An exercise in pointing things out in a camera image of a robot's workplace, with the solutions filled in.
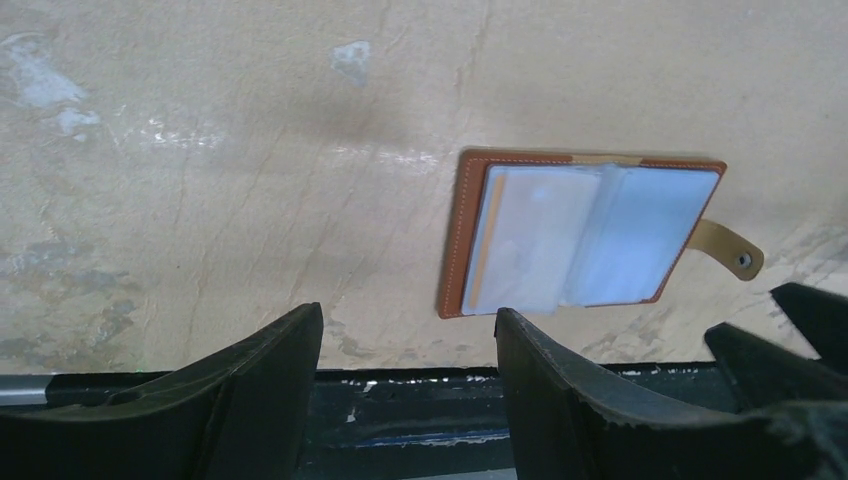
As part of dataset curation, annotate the brown leather card holder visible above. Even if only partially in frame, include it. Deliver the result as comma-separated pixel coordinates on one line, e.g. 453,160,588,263
437,148,764,318

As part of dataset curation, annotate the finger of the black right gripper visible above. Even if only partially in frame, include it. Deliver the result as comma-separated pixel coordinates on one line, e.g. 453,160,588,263
704,323,847,410
770,282,847,375

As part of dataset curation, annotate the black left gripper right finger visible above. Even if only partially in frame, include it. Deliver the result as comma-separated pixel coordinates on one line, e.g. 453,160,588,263
495,308,847,479

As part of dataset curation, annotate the aluminium frame rail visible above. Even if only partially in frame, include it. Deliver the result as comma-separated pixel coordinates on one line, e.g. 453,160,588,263
0,375,53,407

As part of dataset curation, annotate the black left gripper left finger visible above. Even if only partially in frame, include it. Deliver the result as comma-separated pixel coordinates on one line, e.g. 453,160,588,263
1,303,323,479

